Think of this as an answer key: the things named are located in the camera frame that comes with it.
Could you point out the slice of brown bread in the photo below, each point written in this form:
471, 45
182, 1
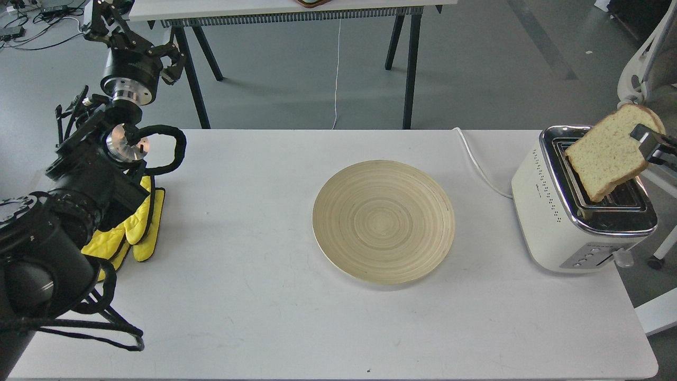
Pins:
607, 155

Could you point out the brown object on background table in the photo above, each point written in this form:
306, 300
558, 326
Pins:
311, 3

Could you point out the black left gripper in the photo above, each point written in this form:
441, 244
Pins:
103, 22

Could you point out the yellow oven mitt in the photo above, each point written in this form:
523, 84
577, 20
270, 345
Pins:
137, 235

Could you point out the white background table black legs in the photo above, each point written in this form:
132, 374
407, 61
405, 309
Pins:
179, 15

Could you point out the cream and chrome toaster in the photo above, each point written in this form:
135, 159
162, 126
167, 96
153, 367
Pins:
564, 230

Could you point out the round bamboo plate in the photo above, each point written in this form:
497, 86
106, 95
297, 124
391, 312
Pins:
384, 222

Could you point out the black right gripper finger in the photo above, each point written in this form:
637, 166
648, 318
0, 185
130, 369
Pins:
657, 148

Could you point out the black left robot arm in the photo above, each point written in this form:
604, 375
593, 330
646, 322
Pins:
48, 284

